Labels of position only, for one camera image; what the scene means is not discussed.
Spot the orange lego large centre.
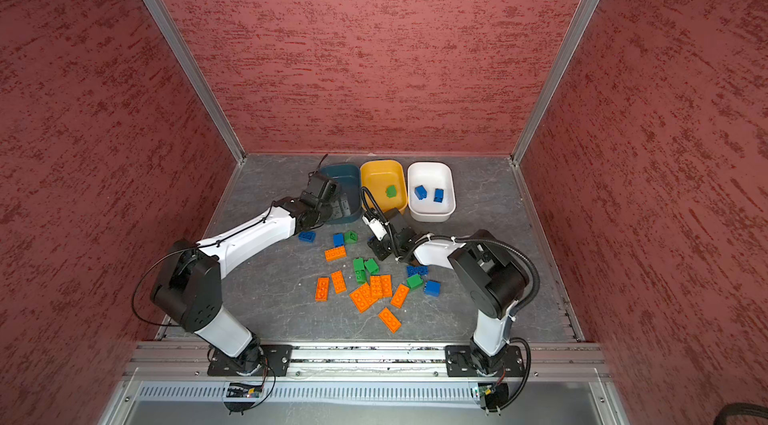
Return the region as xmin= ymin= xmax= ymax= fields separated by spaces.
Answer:
xmin=349 ymin=283 xmax=378 ymax=313

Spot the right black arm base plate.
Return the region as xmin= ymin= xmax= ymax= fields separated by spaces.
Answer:
xmin=444 ymin=345 xmax=524 ymax=378

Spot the blue lego pair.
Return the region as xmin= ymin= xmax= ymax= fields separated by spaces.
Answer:
xmin=414 ymin=185 xmax=428 ymax=200

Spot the orange lego bottom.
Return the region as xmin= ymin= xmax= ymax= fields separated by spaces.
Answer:
xmin=378 ymin=308 xmax=402 ymax=333

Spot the left circuit board with wires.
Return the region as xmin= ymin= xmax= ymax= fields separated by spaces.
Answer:
xmin=223 ymin=383 xmax=264 ymax=414

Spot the dark teal plastic bin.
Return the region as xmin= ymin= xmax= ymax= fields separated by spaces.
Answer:
xmin=319 ymin=163 xmax=362 ymax=225

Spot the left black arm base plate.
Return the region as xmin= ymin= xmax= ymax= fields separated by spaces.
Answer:
xmin=207 ymin=344 xmax=294 ymax=379

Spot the green lego with hole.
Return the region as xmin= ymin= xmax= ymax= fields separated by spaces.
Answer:
xmin=343 ymin=231 xmax=358 ymax=245

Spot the right aluminium corner post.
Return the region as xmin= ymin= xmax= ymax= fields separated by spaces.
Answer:
xmin=511 ymin=0 xmax=601 ymax=167

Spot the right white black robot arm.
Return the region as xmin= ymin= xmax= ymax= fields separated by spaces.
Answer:
xmin=362 ymin=209 xmax=541 ymax=376

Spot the yellow plastic bin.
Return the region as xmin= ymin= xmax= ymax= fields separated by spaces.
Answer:
xmin=360 ymin=160 xmax=408 ymax=213

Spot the left aluminium corner post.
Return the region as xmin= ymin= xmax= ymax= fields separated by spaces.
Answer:
xmin=142 ymin=0 xmax=247 ymax=165

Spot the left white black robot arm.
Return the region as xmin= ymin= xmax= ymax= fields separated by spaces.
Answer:
xmin=139 ymin=171 xmax=361 ymax=376

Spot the aluminium front rail frame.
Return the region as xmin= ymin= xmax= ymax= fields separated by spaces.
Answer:
xmin=98 ymin=340 xmax=631 ymax=425

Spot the green lego tall centre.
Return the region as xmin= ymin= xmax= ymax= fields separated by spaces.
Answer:
xmin=353 ymin=258 xmax=367 ymax=285

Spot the circuit board with wires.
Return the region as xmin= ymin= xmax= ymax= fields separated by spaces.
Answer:
xmin=474 ymin=383 xmax=509 ymax=413
xmin=223 ymin=383 xmax=264 ymax=414

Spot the white plastic bin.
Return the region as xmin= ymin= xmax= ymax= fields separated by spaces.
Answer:
xmin=407 ymin=162 xmax=457 ymax=223

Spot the black cable bottom right corner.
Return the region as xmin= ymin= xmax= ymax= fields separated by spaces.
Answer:
xmin=712 ymin=402 xmax=768 ymax=425

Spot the right circuit board with wires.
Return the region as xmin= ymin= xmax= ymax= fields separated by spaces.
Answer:
xmin=474 ymin=383 xmax=509 ymax=413

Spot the aluminium corner post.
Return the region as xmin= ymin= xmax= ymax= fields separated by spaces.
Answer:
xmin=142 ymin=0 xmax=247 ymax=165
xmin=511 ymin=0 xmax=601 ymax=167

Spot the orange lego pair centre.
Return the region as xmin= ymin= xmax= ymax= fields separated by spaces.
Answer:
xmin=369 ymin=275 xmax=393 ymax=300

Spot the blue lego small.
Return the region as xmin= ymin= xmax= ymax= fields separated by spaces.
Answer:
xmin=433 ymin=188 xmax=444 ymax=203

